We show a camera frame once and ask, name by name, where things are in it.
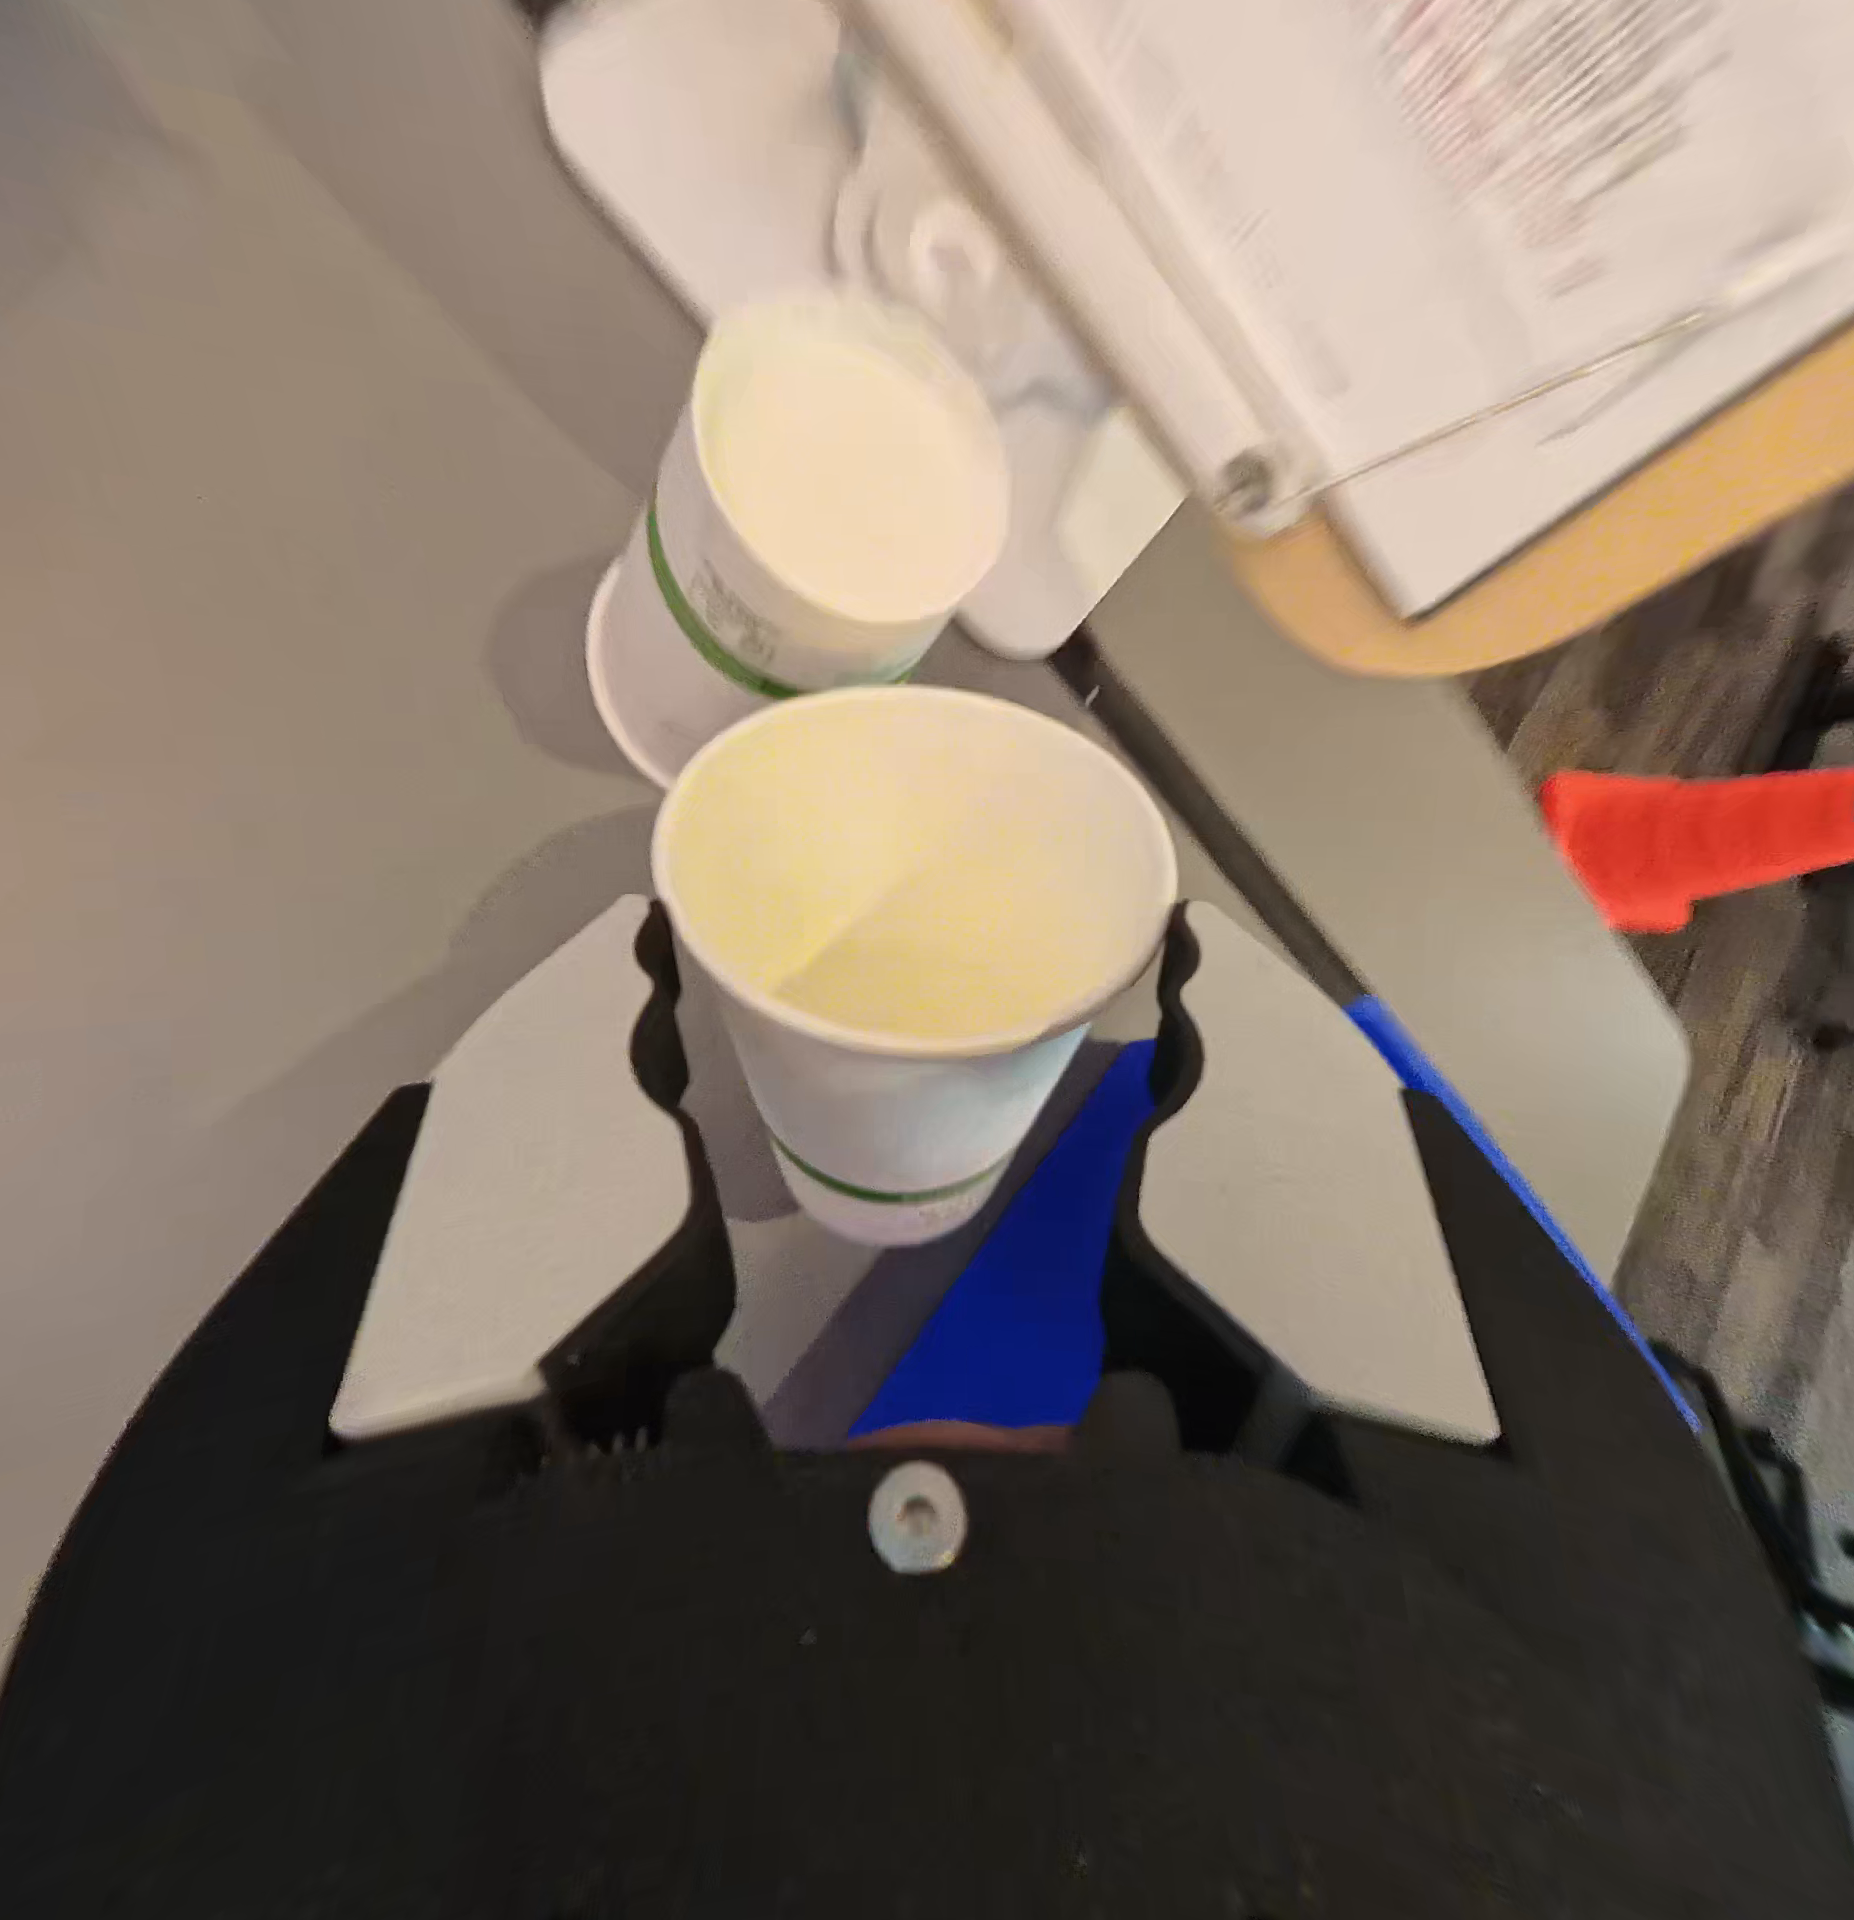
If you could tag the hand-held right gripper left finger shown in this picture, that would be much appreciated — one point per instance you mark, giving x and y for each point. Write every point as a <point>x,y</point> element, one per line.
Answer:
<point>525,1207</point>

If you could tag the white sign stand base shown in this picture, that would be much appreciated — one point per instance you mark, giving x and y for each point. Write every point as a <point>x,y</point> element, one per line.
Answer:
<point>687,136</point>

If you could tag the green banded white paper cup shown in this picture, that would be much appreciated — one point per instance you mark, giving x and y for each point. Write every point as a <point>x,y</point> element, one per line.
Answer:
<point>834,470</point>
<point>897,1114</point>

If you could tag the printed instruction sheet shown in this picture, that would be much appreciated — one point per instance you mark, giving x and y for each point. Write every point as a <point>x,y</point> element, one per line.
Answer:
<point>1465,231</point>

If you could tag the blue plastic bin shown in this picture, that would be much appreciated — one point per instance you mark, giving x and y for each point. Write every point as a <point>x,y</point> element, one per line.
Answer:
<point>1015,1308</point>

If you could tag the orange traffic cone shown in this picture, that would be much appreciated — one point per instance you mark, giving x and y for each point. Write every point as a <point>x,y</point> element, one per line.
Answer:
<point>1695,846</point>

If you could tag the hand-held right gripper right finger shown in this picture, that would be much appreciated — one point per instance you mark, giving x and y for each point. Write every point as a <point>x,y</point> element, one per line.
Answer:
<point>1302,1222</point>

